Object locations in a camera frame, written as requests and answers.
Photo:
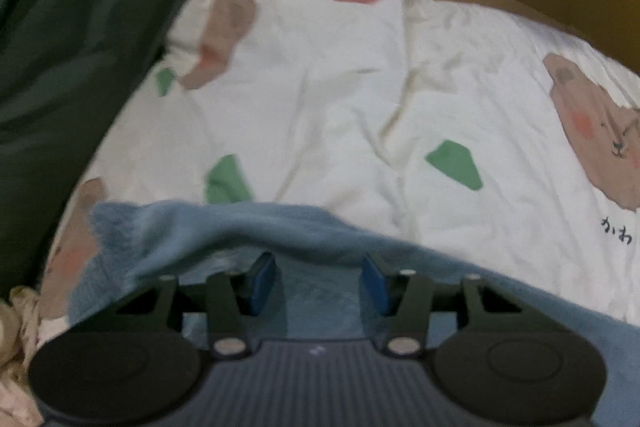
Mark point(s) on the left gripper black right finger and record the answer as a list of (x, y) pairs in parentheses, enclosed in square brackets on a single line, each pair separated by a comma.
[(403, 297)]

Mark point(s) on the light blue denim shorts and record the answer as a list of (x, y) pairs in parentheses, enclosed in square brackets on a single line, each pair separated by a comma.
[(318, 294)]

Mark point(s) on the white patterned bed sheet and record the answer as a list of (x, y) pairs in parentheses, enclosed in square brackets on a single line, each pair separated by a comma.
[(472, 131)]

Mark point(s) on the dark grey garment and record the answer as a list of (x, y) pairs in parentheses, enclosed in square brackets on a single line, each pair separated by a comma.
[(67, 68)]

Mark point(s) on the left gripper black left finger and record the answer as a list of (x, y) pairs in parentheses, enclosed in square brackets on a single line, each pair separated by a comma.
[(229, 297)]

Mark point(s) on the beige crumpled cloth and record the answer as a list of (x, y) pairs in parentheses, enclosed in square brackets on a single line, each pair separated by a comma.
[(20, 321)]

